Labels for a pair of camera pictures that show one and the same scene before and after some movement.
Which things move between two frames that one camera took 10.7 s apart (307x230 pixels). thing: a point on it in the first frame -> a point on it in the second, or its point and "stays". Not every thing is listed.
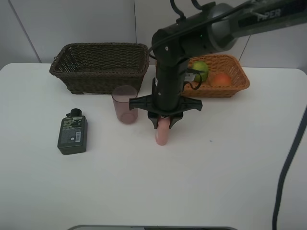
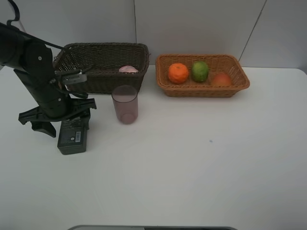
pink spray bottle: [162, 132] -> [128, 69]
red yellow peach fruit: [221, 80] stays
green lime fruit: [201, 65] stays
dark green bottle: [72, 138] stays
